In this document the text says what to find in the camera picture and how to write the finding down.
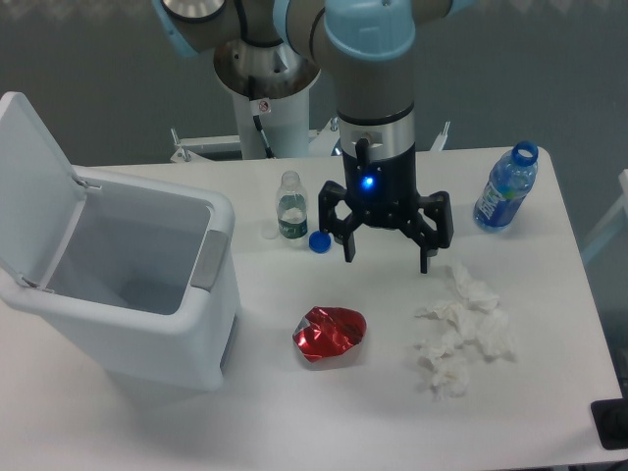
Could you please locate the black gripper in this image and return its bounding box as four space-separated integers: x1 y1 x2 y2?
317 111 453 275

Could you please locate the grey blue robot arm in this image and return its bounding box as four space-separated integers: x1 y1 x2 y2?
154 1 459 264

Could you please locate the blue bottle cap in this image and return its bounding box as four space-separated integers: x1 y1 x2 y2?
308 231 332 254

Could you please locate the clear green-label bottle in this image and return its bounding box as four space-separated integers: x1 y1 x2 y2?
276 171 308 248

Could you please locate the white bottle cap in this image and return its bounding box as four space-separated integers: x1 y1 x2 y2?
260 226 278 239

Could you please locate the crumpled white tissue pile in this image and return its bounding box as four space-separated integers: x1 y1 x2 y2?
416 260 517 400

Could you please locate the blue plastic bottle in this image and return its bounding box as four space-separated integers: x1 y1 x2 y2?
473 140 539 233

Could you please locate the white trash bin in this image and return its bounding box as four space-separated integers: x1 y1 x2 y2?
1 92 239 391

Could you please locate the black device at edge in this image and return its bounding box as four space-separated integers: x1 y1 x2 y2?
591 398 627 450

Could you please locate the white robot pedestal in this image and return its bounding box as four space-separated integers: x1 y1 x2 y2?
169 38 452 164

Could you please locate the black cable on pedestal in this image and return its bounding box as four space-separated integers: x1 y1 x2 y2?
246 75 276 160

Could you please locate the white chair frame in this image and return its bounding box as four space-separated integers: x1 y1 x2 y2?
580 169 627 266

